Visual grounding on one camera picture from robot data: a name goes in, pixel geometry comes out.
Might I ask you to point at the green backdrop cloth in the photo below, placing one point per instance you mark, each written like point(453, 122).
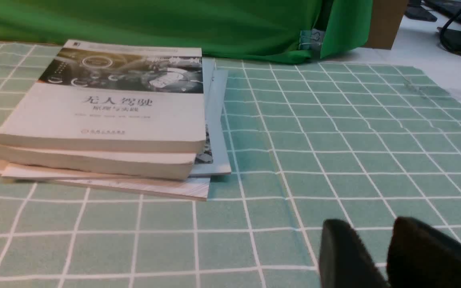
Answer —
point(260, 30)

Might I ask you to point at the white top book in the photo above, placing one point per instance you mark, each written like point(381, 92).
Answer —
point(113, 97)

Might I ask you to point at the bottom white thin book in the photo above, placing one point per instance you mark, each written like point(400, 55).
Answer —
point(192, 188)

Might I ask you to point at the silver binder clip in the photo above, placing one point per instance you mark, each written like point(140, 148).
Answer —
point(311, 40)

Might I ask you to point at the thin grey-blue book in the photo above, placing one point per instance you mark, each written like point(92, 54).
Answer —
point(213, 160)

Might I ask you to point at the green checkered tablecloth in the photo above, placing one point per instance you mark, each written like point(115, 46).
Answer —
point(360, 142)

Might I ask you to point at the brown cardboard box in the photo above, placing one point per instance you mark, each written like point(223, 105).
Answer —
point(386, 18)

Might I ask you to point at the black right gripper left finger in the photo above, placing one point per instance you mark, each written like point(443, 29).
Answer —
point(344, 261)

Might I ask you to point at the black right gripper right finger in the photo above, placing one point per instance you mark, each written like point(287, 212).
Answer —
point(420, 256)

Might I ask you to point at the dark object top right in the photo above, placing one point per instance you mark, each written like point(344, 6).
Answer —
point(416, 11)

